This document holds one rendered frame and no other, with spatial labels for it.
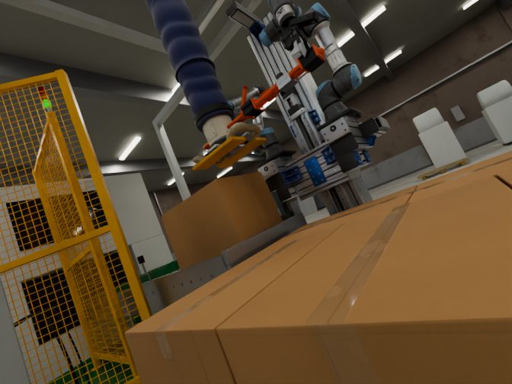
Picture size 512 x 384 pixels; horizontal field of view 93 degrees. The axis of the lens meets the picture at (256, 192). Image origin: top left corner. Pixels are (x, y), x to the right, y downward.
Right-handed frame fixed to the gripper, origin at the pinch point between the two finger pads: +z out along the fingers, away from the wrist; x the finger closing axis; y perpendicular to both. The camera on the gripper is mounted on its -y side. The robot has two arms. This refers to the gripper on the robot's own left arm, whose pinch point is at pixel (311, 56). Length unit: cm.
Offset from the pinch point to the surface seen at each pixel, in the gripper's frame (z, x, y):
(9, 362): 66, 97, 124
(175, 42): -53, 12, 56
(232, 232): 54, 17, 66
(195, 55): -42, 7, 51
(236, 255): 64, 29, 56
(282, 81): 2.1, 3.8, 14.3
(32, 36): -276, 2, 288
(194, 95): -21, 12, 59
